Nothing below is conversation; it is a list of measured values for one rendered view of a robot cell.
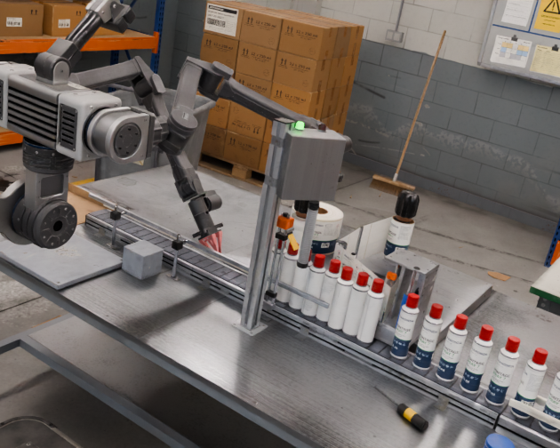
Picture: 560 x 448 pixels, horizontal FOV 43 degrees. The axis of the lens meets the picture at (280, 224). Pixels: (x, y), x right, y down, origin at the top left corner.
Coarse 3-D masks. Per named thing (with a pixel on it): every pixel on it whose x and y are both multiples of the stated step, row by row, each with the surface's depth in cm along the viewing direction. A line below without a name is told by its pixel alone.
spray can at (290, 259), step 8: (288, 248) 226; (288, 256) 226; (296, 256) 226; (288, 264) 226; (288, 272) 227; (280, 280) 230; (288, 280) 228; (280, 288) 230; (280, 296) 231; (288, 296) 231
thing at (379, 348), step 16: (112, 224) 267; (128, 224) 269; (160, 240) 261; (192, 256) 253; (208, 272) 244; (224, 272) 245; (384, 352) 213; (432, 368) 210; (448, 384) 203; (480, 400) 198
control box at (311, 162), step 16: (304, 128) 205; (288, 144) 197; (304, 144) 197; (320, 144) 199; (336, 144) 201; (288, 160) 198; (304, 160) 199; (320, 160) 201; (336, 160) 203; (288, 176) 200; (304, 176) 202; (320, 176) 203; (336, 176) 205; (288, 192) 202; (304, 192) 204; (320, 192) 205
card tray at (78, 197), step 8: (72, 184) 300; (72, 192) 301; (80, 192) 298; (88, 192) 295; (72, 200) 293; (80, 200) 295; (88, 200) 296; (80, 208) 287; (88, 208) 289; (96, 208) 290; (104, 208) 291; (80, 216) 280
